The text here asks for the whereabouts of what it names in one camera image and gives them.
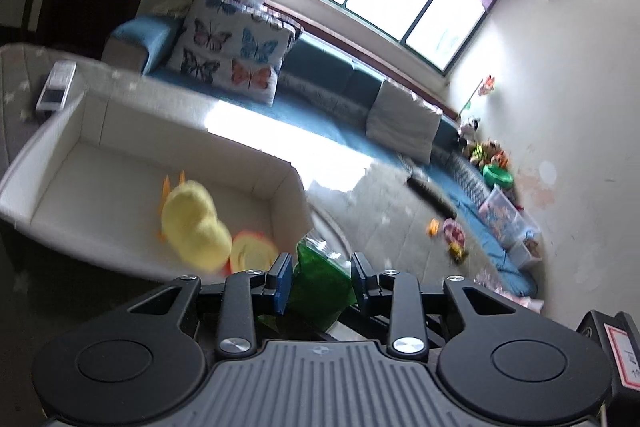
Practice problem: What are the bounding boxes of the green plastic toy cup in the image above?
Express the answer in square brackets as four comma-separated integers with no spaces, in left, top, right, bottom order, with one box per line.
[258,236,357,336]

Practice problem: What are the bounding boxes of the red half apple toy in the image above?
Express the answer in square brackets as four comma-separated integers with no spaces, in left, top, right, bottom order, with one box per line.
[229,231,280,273]

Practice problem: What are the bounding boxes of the yellow plush duck toy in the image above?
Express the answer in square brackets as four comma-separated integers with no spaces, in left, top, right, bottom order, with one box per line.
[160,172,232,273]

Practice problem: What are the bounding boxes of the small toy car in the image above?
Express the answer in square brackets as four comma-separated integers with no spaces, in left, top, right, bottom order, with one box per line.
[448,241,469,265]

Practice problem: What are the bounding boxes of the black remote control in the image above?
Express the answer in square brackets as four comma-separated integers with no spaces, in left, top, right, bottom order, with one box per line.
[406,176,457,220]

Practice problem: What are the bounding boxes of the clear plastic toy bin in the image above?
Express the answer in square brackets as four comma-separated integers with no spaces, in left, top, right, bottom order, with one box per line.
[478,186,542,251]

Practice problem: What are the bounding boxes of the green plastic bowl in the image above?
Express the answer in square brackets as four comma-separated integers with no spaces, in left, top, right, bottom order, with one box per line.
[482,165,514,190]

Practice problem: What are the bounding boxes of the stuffed animal pile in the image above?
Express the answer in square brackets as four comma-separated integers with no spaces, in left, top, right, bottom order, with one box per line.
[458,118,509,170]

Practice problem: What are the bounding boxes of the grey folded blanket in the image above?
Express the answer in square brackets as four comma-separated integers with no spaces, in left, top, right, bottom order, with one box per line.
[366,80,442,165]

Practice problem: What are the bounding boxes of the blue sofa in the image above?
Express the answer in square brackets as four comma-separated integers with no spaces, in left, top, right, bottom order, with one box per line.
[101,15,538,297]

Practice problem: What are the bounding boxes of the grey white cardboard box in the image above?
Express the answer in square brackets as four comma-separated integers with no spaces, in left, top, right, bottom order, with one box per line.
[1,94,312,281]

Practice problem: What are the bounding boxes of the black box with label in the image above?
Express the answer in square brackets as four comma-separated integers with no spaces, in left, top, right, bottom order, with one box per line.
[577,310,639,413]

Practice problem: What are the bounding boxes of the butterfly print pillow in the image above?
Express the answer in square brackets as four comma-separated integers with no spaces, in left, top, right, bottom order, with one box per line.
[167,0,303,106]

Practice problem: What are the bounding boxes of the white remote control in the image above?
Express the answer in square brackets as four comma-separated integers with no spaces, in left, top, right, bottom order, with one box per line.
[36,61,77,113]

